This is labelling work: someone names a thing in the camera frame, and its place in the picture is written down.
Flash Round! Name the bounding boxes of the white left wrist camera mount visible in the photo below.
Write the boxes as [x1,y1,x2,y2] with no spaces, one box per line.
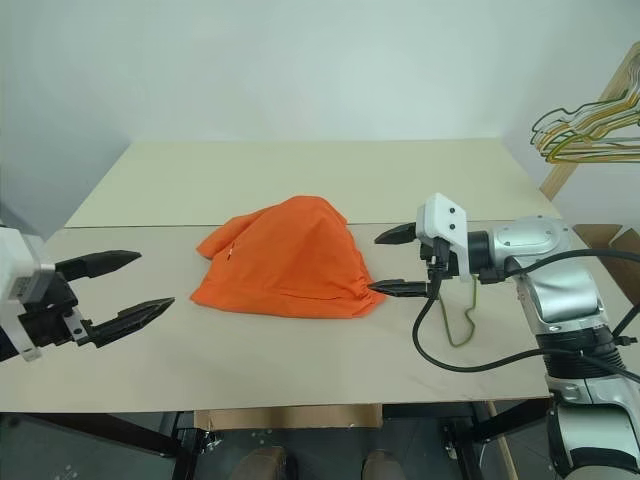
[0,227,56,364]

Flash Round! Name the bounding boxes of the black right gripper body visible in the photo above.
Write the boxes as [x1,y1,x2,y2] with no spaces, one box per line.
[416,235,471,299]

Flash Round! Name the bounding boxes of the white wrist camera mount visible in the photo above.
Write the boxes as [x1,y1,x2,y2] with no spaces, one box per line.
[0,227,56,364]
[415,192,474,284]

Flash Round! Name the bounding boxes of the cardboard sheet under table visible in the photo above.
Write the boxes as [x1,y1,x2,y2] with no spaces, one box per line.
[193,403,384,432]

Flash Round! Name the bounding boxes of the olive green wire hanger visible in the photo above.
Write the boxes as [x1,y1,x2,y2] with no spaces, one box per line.
[438,272,477,349]

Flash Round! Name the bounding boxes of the black metal table frame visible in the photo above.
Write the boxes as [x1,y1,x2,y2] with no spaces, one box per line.
[0,399,554,480]

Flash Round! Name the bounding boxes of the wooden garment rack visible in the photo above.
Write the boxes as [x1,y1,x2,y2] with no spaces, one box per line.
[487,42,640,480]

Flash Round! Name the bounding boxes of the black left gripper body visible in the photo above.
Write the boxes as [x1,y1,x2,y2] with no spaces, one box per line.
[17,263,97,350]

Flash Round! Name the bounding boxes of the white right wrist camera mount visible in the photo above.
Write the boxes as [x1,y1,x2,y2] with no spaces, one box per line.
[415,192,474,284]

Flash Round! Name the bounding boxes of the orange t-shirt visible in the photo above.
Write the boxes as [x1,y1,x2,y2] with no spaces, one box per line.
[189,195,386,320]

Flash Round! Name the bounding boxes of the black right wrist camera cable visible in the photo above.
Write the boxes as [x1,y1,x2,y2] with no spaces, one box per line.
[411,239,640,387]

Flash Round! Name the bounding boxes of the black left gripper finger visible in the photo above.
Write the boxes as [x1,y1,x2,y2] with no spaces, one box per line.
[91,297,176,349]
[54,249,143,283]

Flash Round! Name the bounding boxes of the bunch of wire hangers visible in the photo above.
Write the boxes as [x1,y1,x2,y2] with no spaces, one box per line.
[535,49,640,159]

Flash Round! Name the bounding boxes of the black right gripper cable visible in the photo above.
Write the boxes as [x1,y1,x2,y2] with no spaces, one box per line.
[477,247,640,286]

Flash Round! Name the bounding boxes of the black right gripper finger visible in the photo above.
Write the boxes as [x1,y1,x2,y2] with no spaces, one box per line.
[374,222,419,247]
[366,279,431,300]

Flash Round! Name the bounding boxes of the brown cardboard box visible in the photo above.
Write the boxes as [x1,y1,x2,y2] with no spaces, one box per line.
[572,223,640,322]

